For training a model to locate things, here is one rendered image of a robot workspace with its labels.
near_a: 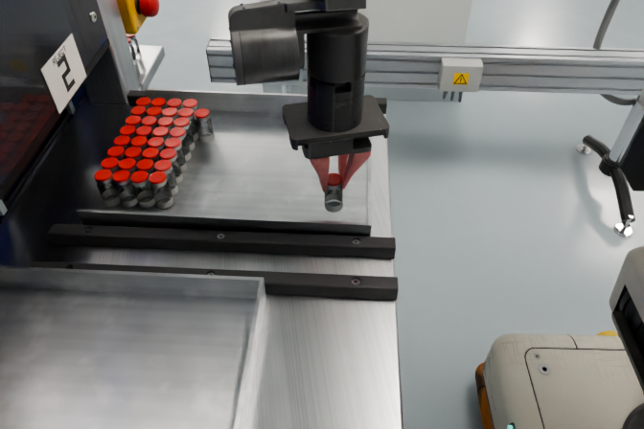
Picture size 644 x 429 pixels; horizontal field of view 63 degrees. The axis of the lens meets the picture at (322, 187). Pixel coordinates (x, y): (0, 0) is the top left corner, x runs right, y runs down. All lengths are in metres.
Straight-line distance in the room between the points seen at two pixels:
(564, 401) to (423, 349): 0.45
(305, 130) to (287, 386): 0.25
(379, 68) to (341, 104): 1.18
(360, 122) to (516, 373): 0.85
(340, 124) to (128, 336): 0.30
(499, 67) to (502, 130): 0.67
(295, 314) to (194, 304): 0.11
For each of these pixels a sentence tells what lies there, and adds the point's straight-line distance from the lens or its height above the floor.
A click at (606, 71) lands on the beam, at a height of 0.51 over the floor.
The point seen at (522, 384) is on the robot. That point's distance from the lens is 1.28.
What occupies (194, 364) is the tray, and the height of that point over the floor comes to 0.88.
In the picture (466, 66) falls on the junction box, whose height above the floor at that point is 0.54.
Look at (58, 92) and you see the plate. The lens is 0.70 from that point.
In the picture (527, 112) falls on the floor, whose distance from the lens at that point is 2.52.
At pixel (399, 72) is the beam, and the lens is 1.71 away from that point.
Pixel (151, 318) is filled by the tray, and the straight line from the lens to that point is 0.59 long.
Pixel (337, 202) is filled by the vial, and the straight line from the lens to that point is 0.62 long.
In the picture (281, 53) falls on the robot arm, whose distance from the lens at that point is 0.48.
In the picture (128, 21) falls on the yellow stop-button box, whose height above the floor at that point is 0.98.
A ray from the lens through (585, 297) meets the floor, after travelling 1.84.
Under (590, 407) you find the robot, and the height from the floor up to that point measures 0.28.
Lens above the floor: 1.36
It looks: 43 degrees down
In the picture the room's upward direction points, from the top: straight up
